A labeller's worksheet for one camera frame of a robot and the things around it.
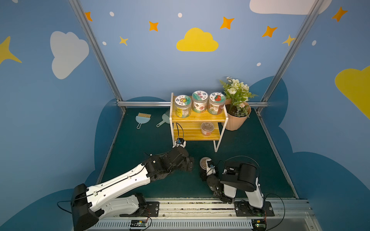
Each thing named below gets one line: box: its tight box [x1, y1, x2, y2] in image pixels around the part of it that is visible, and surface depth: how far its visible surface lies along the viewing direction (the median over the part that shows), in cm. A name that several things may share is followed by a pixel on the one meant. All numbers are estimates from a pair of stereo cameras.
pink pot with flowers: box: [219, 76, 259, 131], surface depth 97 cm
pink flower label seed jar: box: [191, 90, 209, 114], surface depth 72 cm
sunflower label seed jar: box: [174, 94, 192, 119], surface depth 70 cm
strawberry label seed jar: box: [207, 92, 227, 116], surface depth 71 cm
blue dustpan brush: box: [135, 112, 152, 129], surface depth 117 cm
